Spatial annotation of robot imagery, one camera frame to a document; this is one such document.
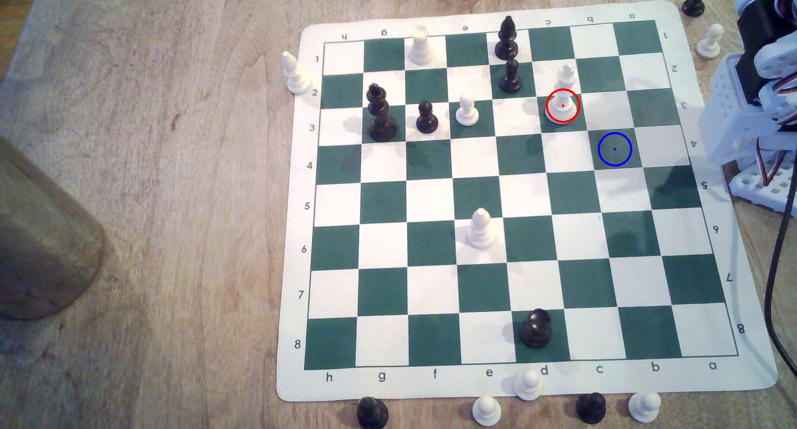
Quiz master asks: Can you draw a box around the black pawn on d8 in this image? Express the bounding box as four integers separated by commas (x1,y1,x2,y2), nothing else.
520,309,554,349

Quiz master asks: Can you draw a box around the white rook chess piece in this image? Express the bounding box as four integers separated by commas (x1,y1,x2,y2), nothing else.
407,25,434,66

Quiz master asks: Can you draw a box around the black rook chess piece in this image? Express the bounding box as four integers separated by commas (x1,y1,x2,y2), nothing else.
357,397,390,429

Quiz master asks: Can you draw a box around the brown wooden cylinder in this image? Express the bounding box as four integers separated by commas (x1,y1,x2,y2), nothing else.
0,135,107,321

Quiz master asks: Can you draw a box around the red black servo wire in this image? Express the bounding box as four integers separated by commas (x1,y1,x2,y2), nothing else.
755,136,789,188

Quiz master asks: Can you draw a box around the black bishop chess piece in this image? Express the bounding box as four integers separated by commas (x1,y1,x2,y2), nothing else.
494,15,520,61

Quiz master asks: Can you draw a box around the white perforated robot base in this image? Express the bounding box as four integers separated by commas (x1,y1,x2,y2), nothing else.
727,158,797,217

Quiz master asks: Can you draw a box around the green white roll-up chess mat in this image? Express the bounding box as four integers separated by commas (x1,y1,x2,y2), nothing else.
276,0,779,403

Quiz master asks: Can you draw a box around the white bishop chess piece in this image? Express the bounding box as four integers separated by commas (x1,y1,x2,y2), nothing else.
281,51,311,95
467,208,498,250

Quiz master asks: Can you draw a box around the black cable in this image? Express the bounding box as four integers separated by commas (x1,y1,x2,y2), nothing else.
765,161,797,370

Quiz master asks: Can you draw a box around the white pawn chess piece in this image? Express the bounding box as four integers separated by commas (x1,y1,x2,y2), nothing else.
628,390,662,424
472,395,503,427
695,23,725,60
456,94,480,127
513,370,544,402

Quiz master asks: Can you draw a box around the white queen chess piece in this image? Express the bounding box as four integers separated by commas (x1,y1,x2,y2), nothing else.
545,63,581,124

